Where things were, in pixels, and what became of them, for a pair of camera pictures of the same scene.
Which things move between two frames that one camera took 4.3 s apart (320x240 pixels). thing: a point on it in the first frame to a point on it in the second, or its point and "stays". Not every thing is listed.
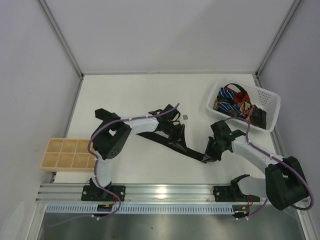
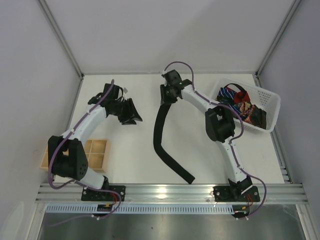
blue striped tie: [226, 99] stays
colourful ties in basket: [252, 113] stays
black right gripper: [213, 151] to [164, 95]
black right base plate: [225, 194] stays
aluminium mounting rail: [59, 192] stays
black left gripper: [176, 135] to [124, 110]
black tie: [164, 141] to [159, 149]
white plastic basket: [265, 99] stays
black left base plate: [89, 193] stays
